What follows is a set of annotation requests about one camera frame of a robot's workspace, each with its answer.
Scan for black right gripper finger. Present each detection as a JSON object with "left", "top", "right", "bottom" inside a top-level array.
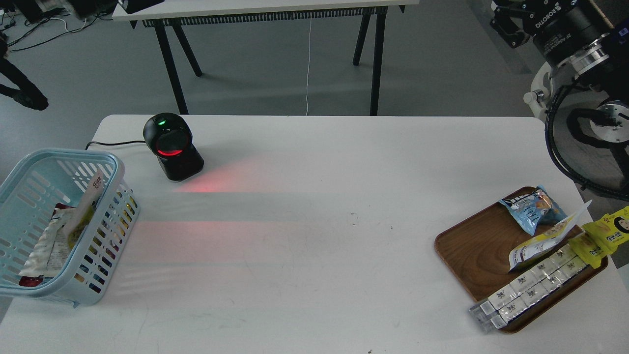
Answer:
[
  {"left": 490, "top": 5, "right": 533, "bottom": 48},
  {"left": 491, "top": 0, "right": 527, "bottom": 10}
]

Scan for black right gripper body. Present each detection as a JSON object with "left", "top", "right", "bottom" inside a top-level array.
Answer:
[{"left": 523, "top": 0, "right": 612, "bottom": 66}]

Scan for yellow white bean snack pouch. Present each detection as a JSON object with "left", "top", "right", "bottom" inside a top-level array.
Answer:
[{"left": 44, "top": 170, "right": 104, "bottom": 277}]

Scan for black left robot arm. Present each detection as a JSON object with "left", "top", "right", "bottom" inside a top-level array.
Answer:
[{"left": 0, "top": 0, "right": 163, "bottom": 111}]

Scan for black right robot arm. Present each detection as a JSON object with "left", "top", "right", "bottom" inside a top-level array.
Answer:
[{"left": 490, "top": 0, "right": 628, "bottom": 200}]

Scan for blue snack bag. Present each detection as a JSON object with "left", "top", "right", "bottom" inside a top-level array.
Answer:
[{"left": 498, "top": 185, "right": 567, "bottom": 236}]

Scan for yellow cartoon snack bag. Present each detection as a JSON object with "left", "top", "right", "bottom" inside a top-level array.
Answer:
[{"left": 568, "top": 206, "right": 629, "bottom": 269}]

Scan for light blue plastic basket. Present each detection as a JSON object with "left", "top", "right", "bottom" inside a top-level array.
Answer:
[{"left": 0, "top": 148, "right": 140, "bottom": 307}]

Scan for brown wooden tray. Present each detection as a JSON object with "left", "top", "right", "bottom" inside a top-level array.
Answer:
[{"left": 434, "top": 202, "right": 609, "bottom": 333}]

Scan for silver white biscuit pack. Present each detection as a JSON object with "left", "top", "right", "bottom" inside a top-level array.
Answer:
[{"left": 469, "top": 245, "right": 588, "bottom": 332}]

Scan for white background table black legs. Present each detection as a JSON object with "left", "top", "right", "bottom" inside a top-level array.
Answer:
[{"left": 113, "top": 0, "right": 417, "bottom": 116}]

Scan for black barcode scanner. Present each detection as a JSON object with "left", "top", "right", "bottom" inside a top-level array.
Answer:
[{"left": 143, "top": 113, "right": 204, "bottom": 181}]

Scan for white hanging cable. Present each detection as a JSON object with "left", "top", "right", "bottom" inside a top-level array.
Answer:
[{"left": 306, "top": 19, "right": 313, "bottom": 116}]

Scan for tangled floor cables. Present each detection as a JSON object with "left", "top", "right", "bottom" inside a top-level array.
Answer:
[{"left": 0, "top": 0, "right": 118, "bottom": 52}]

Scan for black scanner cable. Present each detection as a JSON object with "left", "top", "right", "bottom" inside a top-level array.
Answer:
[{"left": 86, "top": 141, "right": 146, "bottom": 150}]

